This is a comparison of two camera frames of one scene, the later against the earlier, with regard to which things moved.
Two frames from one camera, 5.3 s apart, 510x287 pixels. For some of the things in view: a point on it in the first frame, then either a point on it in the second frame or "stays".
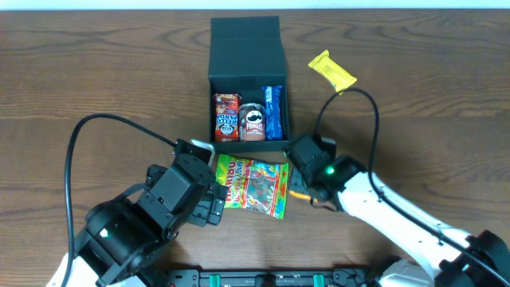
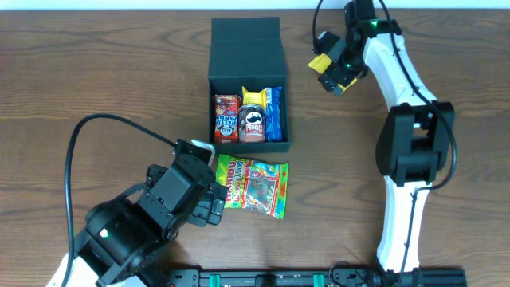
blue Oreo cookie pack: (273, 108) stays
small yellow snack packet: (301, 195) -> (254, 98)
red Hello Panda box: (226, 108) stays
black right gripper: (298, 179) -> (337, 69)
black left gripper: (213, 203) stays
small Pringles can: (252, 122) stays
